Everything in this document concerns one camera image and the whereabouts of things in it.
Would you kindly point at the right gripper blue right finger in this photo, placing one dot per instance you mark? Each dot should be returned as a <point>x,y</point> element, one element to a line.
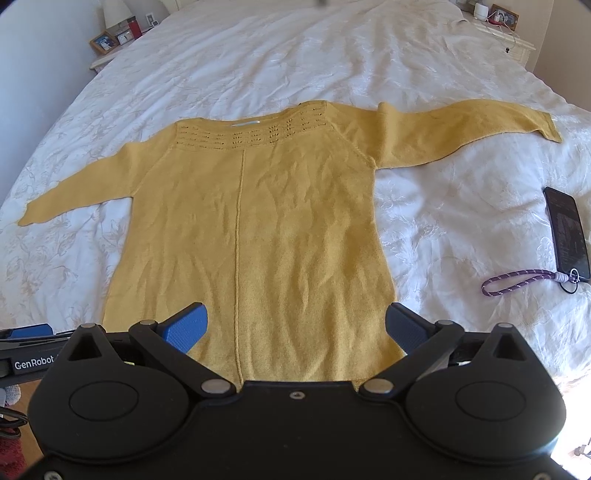
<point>427,345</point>

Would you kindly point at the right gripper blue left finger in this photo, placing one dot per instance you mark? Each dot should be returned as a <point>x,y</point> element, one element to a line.
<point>168,343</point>

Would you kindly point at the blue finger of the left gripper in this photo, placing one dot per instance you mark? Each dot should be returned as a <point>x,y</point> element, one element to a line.
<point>33,331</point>

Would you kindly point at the yellow knit sweater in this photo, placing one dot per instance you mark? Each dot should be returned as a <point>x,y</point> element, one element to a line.
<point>271,225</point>

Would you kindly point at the white embroidered bedspread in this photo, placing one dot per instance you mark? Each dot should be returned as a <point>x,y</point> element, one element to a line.
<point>102,411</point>

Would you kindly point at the black smartphone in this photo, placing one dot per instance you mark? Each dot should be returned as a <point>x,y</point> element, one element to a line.
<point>568,236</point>

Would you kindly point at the left white nightstand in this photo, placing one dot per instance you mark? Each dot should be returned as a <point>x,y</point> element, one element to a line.
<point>102,60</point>

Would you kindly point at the white nightstand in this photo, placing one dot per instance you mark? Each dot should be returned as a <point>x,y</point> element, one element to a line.
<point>102,60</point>
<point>510,43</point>

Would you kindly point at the right white nightstand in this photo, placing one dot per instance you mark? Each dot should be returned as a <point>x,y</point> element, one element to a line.
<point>510,43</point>

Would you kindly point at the red bottle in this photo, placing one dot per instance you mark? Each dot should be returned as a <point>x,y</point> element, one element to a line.
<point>134,27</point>

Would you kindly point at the white table lamp left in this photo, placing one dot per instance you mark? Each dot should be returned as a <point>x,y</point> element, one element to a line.
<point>115,12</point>

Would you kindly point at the white round speaker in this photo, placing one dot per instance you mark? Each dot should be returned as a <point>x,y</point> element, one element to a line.
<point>481,11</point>

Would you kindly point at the wooden photo frame left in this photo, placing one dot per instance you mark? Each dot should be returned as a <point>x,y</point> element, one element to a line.
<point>104,43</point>

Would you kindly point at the wooden photo frame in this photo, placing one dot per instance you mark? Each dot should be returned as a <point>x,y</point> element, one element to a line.
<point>104,43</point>
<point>503,17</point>

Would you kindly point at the wooden photo frame right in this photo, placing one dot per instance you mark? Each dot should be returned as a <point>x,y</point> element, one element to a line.
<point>503,17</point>

